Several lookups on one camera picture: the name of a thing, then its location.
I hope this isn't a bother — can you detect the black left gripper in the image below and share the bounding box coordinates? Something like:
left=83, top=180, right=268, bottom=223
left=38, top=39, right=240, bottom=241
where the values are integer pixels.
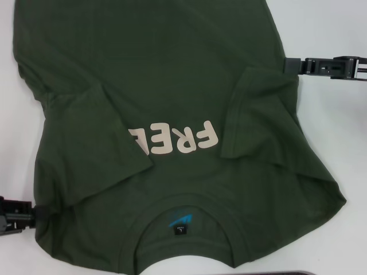
left=0, top=195, right=53, bottom=233

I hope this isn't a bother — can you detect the dark green FREE t-shirt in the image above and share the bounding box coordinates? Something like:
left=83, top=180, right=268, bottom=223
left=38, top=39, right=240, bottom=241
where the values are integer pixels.
left=11, top=0, right=349, bottom=269

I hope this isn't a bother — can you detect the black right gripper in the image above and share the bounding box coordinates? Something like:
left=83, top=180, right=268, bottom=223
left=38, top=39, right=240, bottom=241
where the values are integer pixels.
left=282, top=55, right=367, bottom=80

